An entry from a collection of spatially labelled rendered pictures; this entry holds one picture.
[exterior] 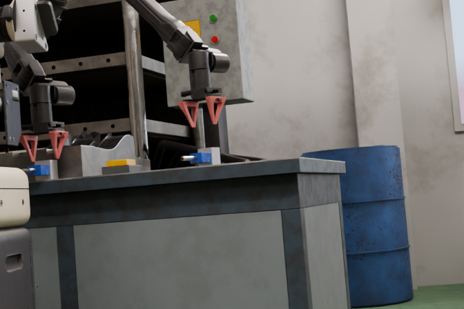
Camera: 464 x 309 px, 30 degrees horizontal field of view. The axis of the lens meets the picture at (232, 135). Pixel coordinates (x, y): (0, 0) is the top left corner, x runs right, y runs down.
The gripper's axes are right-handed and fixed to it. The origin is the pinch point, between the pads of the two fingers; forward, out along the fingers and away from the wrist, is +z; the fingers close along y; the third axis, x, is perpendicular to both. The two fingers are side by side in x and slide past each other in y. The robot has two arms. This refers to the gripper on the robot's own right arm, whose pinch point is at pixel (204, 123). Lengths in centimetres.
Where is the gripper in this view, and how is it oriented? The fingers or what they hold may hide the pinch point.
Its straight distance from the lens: 239.5
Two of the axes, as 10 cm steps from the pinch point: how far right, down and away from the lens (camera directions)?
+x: -6.2, 0.0, -7.9
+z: 0.8, 9.9, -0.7
